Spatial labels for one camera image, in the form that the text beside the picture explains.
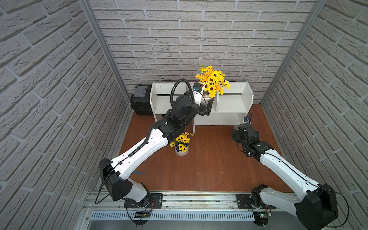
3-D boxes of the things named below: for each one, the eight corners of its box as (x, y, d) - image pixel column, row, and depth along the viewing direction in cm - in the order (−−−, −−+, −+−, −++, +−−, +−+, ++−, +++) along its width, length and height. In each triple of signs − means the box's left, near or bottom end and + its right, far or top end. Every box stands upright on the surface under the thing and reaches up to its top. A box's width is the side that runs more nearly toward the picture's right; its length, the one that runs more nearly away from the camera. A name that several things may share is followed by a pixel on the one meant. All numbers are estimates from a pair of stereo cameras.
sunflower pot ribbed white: (172, 154, 93) (170, 142, 80) (181, 141, 99) (180, 128, 86) (183, 160, 90) (183, 149, 77) (192, 146, 96) (193, 133, 84)
